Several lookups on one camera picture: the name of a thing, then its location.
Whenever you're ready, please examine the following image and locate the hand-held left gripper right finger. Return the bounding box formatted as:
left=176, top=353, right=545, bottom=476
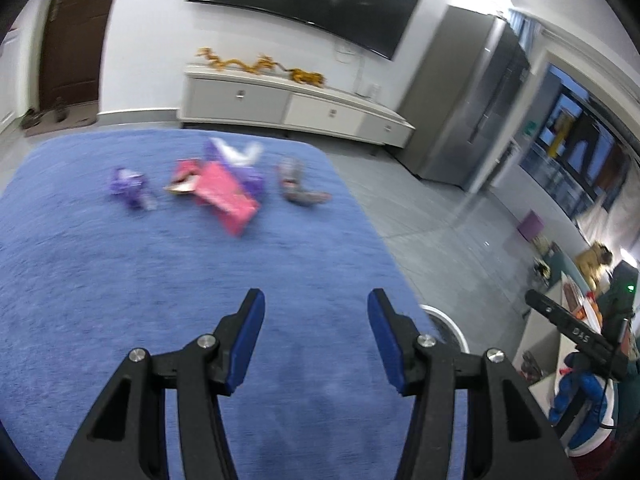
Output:
left=367, top=287, right=578, bottom=480

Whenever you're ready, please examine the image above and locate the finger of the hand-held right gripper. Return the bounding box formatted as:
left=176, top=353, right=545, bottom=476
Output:
left=525, top=289, right=569, bottom=327

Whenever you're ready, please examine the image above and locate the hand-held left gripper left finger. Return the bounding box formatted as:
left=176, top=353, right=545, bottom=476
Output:
left=54, top=287, right=266, bottom=480

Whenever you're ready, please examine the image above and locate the white round trash bin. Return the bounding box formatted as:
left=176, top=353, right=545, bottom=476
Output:
left=419, top=302, right=471, bottom=356

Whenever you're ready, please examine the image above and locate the pink packet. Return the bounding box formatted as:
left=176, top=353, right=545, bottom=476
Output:
left=192, top=160, right=261, bottom=237

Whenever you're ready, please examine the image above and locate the small purple wrapper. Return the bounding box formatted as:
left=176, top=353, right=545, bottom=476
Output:
left=232, top=165, right=265, bottom=198

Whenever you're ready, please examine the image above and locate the grey patterned wrapper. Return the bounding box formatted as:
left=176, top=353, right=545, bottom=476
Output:
left=276, top=156, right=332, bottom=207

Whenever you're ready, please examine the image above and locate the red orange wrapper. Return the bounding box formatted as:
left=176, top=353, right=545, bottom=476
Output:
left=164, top=159, right=207, bottom=196

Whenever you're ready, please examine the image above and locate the white and purple wrapper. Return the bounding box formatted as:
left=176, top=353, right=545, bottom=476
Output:
left=204, top=136, right=265, bottom=168

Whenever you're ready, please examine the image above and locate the person's right forearm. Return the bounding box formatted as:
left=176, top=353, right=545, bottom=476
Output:
left=549, top=352, right=618, bottom=441

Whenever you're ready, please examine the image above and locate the teal cushion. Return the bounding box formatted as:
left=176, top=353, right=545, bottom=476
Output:
left=546, top=249, right=576, bottom=286

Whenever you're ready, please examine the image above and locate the white table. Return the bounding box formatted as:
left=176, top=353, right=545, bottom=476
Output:
left=515, top=255, right=640, bottom=461

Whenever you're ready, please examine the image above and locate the yellow brown plush toy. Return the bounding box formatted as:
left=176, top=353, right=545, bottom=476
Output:
left=575, top=241, right=612, bottom=281

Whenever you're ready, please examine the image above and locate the purple stool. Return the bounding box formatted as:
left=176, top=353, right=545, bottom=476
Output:
left=516, top=211, right=543, bottom=241

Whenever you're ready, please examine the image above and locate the balcony window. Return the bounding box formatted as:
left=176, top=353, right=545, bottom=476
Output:
left=517, top=62, right=636, bottom=221

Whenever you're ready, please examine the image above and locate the silver refrigerator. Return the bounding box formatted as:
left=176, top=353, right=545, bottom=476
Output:
left=397, top=5, right=532, bottom=192

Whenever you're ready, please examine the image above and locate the white grey television console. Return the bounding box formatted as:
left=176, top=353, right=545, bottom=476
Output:
left=177, top=62, right=416, bottom=150

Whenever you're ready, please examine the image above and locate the golden tiger figurine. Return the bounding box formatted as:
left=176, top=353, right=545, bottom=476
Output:
left=289, top=67, right=327, bottom=86

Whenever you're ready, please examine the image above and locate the brown doormat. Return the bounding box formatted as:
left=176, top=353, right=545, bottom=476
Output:
left=25, top=100, right=98, bottom=137

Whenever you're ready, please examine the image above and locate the golden dragon figurine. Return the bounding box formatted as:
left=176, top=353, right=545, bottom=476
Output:
left=196, top=47, right=288, bottom=77

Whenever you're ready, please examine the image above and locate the blue striped curtain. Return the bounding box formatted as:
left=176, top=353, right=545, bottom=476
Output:
left=507, top=7, right=543, bottom=41

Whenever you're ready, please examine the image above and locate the brown entrance door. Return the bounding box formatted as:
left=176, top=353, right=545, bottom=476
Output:
left=39, top=0, right=126, bottom=111

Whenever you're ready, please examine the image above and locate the black television cable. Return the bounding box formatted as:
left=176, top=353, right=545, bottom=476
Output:
left=335, top=42, right=366, bottom=96

